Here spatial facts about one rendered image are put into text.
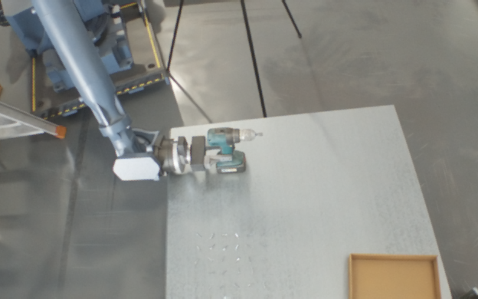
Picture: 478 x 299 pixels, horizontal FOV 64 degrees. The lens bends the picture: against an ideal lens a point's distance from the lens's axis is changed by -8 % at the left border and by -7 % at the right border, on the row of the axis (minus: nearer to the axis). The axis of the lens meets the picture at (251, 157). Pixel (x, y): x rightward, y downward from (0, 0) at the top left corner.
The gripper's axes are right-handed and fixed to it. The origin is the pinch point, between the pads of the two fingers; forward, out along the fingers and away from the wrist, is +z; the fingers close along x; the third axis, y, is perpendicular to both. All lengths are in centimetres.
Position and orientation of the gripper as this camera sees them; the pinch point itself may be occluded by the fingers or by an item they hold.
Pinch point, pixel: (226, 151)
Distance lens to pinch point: 153.5
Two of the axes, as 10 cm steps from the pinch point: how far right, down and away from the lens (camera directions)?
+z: 10.0, -0.6, -0.6
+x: 0.2, 8.5, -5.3
